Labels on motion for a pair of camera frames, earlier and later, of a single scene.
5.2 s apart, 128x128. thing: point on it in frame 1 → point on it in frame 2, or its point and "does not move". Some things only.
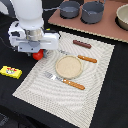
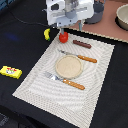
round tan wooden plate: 68,66 does not move
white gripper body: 32,41 → 64,13
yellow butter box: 11,71 does not move
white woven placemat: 67,82 does not move
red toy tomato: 38,55 → 63,37
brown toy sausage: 84,44 does not move
